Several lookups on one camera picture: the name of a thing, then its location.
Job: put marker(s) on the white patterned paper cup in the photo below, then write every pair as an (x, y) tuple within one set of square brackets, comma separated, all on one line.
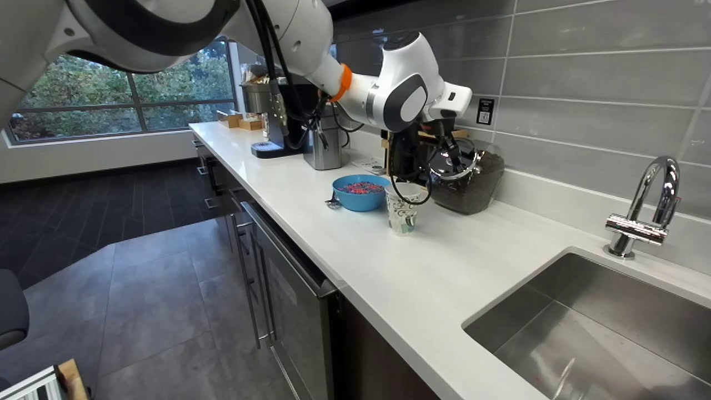
[(403, 213)]

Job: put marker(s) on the black coffee machine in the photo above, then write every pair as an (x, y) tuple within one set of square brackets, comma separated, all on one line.
[(270, 117)]

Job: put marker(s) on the blue bowl with candy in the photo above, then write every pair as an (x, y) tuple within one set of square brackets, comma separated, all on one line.
[(360, 191)]

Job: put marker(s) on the black wall outlet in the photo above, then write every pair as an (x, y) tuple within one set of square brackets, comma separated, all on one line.
[(484, 112)]

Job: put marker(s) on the dark office chair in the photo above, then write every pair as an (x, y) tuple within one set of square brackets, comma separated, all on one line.
[(11, 307)]

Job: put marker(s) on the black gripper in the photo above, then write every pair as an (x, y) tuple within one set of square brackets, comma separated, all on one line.
[(443, 136)]

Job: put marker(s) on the dark metal spoon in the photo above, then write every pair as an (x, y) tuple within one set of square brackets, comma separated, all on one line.
[(331, 200)]

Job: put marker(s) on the small brown boxes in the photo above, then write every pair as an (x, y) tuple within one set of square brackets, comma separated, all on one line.
[(245, 121)]

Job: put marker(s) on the stainless steel dishwasher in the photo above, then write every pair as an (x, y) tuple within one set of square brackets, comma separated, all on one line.
[(289, 311)]

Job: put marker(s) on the large window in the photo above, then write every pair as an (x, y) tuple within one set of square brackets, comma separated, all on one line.
[(112, 103)]

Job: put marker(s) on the wooden pallet frame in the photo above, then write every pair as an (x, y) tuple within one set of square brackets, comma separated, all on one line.
[(51, 380)]

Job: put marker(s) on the steel canister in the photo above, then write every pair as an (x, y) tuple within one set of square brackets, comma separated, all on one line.
[(324, 147)]

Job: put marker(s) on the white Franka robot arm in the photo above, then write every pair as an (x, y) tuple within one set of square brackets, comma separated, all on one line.
[(223, 35)]

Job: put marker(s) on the chrome curved faucet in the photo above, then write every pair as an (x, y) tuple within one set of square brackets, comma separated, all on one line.
[(643, 213)]

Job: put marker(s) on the stainless steel sink basin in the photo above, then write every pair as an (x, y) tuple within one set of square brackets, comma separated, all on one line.
[(601, 334)]

